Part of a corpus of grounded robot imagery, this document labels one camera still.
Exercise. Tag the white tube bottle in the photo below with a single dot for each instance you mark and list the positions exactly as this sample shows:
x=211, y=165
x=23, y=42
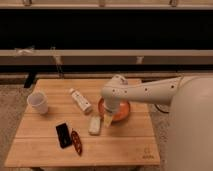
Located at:
x=82, y=102

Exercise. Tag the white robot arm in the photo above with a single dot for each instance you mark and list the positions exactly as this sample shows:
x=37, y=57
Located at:
x=190, y=98

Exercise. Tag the orange plate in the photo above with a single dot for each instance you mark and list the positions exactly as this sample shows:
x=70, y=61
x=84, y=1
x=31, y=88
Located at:
x=123, y=112

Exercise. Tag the white rectangular sponge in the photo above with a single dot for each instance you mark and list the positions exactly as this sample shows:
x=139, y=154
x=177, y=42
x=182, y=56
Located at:
x=94, y=126

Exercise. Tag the wooden table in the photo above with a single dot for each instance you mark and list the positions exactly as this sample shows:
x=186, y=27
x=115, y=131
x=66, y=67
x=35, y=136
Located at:
x=129, y=142

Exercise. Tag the black rectangular phone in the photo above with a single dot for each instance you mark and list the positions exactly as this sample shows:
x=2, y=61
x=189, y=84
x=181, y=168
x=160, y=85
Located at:
x=63, y=135

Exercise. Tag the dark red pepper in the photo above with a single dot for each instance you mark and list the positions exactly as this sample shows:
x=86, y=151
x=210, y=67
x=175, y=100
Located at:
x=76, y=142

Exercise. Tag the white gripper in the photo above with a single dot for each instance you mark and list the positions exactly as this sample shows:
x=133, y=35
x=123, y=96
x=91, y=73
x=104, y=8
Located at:
x=112, y=105

